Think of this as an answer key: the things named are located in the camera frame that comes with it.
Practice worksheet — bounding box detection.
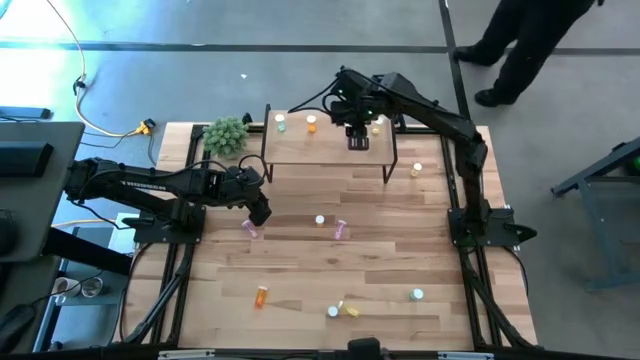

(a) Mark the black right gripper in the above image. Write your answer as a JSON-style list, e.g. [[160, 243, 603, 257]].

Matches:
[[327, 94, 386, 151]]

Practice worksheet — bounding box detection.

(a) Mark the wooden shelf with black legs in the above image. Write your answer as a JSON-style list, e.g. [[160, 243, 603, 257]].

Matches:
[[260, 103, 400, 185]]

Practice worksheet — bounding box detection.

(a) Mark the green plant in white pot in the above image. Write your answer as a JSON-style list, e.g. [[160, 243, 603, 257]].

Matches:
[[202, 115, 250, 160]]

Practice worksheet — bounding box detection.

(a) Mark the clear glass cup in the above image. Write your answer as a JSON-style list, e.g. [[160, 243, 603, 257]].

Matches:
[[81, 276, 105, 299]]

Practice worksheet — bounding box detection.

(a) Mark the person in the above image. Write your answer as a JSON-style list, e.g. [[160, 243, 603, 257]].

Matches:
[[453, 0, 606, 109]]

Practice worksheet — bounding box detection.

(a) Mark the black desk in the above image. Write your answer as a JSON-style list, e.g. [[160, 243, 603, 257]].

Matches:
[[0, 121, 134, 277]]

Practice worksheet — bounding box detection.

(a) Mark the white cup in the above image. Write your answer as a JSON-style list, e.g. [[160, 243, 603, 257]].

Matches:
[[53, 277, 76, 300]]

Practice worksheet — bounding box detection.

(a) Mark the grey side cart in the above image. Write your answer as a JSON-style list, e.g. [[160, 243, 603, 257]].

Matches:
[[32, 213, 144, 354]]

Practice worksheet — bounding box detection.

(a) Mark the black rectangular case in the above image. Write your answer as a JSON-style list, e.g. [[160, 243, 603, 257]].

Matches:
[[0, 141, 55, 178]]

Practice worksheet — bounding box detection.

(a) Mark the black flat device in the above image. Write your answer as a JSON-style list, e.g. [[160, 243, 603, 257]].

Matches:
[[0, 105, 53, 121]]

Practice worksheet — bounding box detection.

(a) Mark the blue-grey metal cart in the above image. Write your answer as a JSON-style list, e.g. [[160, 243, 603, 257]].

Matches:
[[551, 135, 640, 292]]

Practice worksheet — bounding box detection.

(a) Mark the black aluminium table frame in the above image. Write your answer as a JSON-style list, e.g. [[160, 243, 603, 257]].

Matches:
[[112, 122, 540, 351]]

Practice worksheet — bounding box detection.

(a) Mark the short yellow cable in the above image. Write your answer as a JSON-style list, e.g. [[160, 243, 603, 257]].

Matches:
[[51, 217, 117, 229]]

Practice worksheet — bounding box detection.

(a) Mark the silver bracket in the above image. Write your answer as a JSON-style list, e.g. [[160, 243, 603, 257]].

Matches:
[[437, 350, 495, 360], [158, 348, 216, 360]]

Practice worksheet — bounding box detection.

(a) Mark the long yellow cable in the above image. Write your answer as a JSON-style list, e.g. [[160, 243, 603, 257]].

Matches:
[[44, 0, 151, 139]]

